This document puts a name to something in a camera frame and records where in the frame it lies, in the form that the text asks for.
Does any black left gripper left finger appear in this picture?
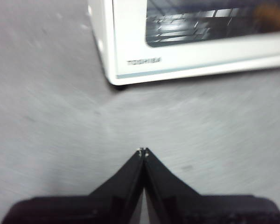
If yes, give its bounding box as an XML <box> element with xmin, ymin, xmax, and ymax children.
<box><xmin>1</xmin><ymin>148</ymin><xmax>146</xmax><ymax>224</ymax></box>

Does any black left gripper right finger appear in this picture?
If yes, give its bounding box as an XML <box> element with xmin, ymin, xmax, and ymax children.
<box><xmin>144</xmin><ymin>147</ymin><xmax>280</xmax><ymax>224</ymax></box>

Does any white Toshiba toaster oven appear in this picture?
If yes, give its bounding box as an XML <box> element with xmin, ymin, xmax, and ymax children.
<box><xmin>87</xmin><ymin>0</ymin><xmax>280</xmax><ymax>91</ymax></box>

